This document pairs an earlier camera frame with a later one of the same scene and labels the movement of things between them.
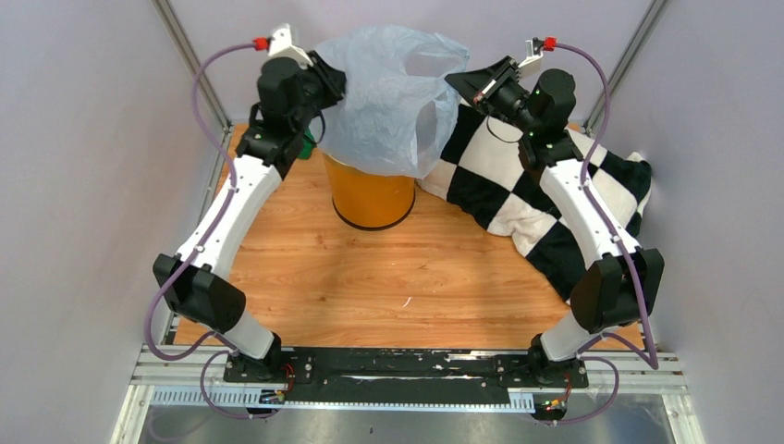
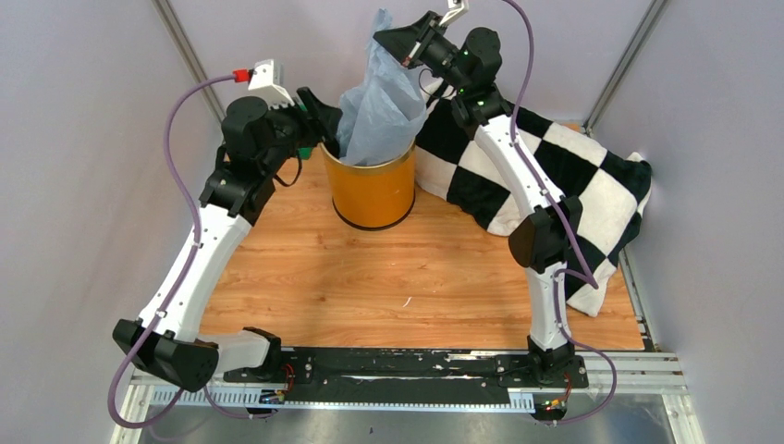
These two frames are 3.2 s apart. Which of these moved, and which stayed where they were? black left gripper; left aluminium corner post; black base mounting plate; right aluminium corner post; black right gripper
Moved: black right gripper; black left gripper
Stayed: black base mounting plate; left aluminium corner post; right aluminium corner post
